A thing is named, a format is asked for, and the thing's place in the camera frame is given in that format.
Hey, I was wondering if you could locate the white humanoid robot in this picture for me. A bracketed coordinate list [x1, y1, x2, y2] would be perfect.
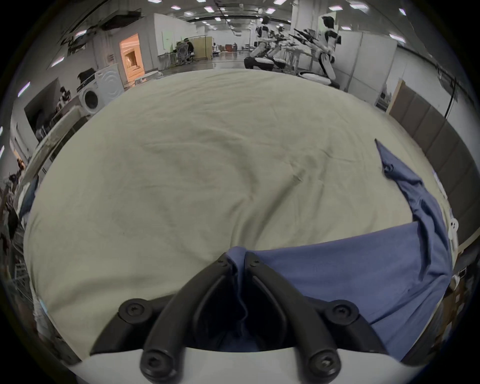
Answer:
[244, 16, 275, 70]
[289, 15, 344, 90]
[269, 25, 292, 70]

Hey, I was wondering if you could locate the blue shirt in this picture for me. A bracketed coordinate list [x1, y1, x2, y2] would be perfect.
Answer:
[225, 139, 455, 364]

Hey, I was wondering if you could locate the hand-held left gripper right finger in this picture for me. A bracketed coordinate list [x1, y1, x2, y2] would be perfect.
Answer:
[243, 251, 390, 381]

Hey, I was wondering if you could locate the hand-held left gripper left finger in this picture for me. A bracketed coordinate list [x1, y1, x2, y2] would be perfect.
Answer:
[90, 252, 241, 383]

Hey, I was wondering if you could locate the white washing machine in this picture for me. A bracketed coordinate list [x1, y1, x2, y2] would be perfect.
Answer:
[76, 63, 125, 114]

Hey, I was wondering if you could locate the padded grey-brown headboard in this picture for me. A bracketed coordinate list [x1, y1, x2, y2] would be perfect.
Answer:
[387, 79, 480, 242]

